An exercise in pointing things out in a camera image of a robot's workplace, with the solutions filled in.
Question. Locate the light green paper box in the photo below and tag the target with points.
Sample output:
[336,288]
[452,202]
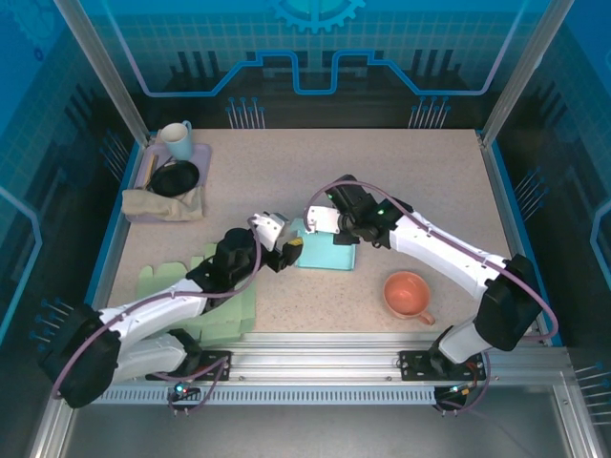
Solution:
[238,315]

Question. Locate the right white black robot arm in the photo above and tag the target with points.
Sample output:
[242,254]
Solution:
[444,248]

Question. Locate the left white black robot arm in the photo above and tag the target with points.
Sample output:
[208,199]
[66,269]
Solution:
[143,310]

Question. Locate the orange cup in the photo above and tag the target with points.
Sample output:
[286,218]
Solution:
[406,293]

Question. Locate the beige cloth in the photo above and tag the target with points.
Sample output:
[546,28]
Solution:
[157,205]

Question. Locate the black plate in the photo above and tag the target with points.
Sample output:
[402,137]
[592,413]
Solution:
[174,179]

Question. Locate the lavender plastic tray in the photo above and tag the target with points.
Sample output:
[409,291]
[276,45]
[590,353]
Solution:
[203,155]

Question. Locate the yellow wooden stick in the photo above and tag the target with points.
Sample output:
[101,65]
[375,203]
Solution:
[152,167]

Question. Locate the pale blue mug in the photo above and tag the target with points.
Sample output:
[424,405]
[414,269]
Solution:
[179,143]

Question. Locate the small LED circuit board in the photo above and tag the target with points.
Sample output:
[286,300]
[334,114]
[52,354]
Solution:
[458,391]
[183,389]

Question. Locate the aluminium frame rail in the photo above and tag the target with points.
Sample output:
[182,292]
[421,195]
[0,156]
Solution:
[310,353]

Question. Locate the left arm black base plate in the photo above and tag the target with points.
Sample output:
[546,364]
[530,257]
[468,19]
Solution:
[215,365]

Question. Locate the aluminium side rail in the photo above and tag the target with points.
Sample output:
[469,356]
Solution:
[500,205]

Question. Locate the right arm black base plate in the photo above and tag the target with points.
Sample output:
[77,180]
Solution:
[415,365]

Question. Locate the aluminium corner post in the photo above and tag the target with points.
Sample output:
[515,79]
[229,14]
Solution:
[520,71]
[106,71]

